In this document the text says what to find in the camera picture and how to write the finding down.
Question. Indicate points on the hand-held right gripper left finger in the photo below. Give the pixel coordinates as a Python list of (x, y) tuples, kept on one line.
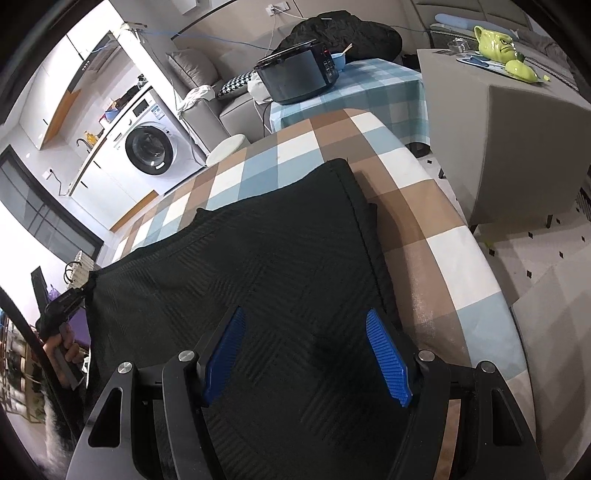
[(226, 355)]

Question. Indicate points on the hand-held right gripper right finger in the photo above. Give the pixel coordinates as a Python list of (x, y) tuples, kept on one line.
[(388, 360)]

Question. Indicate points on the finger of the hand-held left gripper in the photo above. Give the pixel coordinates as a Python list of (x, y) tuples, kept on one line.
[(79, 295)]

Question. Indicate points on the black knitted sweater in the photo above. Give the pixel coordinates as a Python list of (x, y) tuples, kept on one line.
[(277, 277)]

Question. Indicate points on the person's left hand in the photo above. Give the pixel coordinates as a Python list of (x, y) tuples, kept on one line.
[(67, 341)]

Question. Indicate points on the dark framed window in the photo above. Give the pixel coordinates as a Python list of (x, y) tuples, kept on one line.
[(41, 207)]

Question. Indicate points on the white floor cabinet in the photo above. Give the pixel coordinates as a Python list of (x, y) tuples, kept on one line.
[(106, 189)]

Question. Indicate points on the brown blue checked blanket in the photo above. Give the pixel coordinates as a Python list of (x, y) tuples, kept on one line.
[(438, 258)]

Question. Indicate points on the yellow bottle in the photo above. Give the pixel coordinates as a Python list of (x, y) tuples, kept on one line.
[(90, 137)]

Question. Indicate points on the white washing machine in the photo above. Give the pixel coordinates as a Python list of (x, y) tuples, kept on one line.
[(152, 143)]

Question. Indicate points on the blue basin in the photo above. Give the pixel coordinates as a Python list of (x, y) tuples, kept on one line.
[(111, 115)]

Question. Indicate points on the white patterned rug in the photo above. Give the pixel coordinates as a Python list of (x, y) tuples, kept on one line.
[(545, 258)]

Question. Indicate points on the round white stool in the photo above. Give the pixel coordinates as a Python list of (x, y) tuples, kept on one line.
[(226, 148)]

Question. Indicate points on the grey sofa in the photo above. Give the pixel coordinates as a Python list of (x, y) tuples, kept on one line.
[(207, 106)]

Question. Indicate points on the white cloth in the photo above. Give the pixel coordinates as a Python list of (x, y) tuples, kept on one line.
[(196, 98)]

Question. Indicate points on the grey pillow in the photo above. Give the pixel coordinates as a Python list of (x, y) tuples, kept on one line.
[(191, 69)]

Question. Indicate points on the houndstooth pillow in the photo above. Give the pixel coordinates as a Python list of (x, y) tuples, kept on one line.
[(233, 86)]

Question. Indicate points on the light blue checked tablecloth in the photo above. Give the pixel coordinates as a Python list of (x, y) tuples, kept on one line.
[(364, 97)]

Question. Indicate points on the grey white clothing pile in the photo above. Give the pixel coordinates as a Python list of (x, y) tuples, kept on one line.
[(256, 90)]

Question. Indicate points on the small blue bowl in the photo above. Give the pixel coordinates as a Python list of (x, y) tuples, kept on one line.
[(338, 62)]

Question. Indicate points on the green face-shaped teapot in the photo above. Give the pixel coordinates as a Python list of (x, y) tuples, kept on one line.
[(471, 60)]

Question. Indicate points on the glass ashtray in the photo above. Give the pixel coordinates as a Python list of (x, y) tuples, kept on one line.
[(457, 45)]

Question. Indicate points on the black jacket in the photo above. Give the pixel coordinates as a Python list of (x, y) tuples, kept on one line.
[(341, 32)]

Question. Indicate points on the green face teapot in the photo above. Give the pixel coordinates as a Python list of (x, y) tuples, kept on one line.
[(494, 42)]

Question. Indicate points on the light blue cushion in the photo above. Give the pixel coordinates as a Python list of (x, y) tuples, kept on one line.
[(448, 19)]

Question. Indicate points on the white wall cabinet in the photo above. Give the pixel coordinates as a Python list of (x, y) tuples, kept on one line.
[(69, 92)]

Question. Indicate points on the white wall socket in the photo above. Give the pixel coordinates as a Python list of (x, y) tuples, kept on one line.
[(278, 8)]

